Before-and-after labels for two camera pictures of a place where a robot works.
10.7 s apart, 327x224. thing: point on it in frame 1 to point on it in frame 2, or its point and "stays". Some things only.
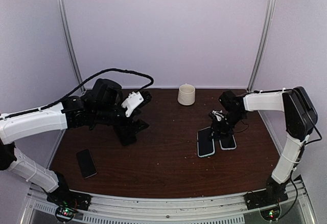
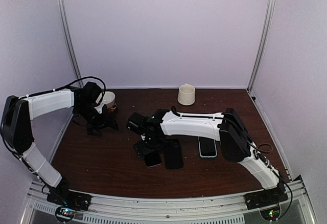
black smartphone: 205,144 stays
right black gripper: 219,131 to 141,150
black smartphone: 87,163 to 153,159
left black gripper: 132,127 to 103,123
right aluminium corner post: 266,33 stays
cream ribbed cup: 186,96 stays
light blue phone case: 205,143 stays
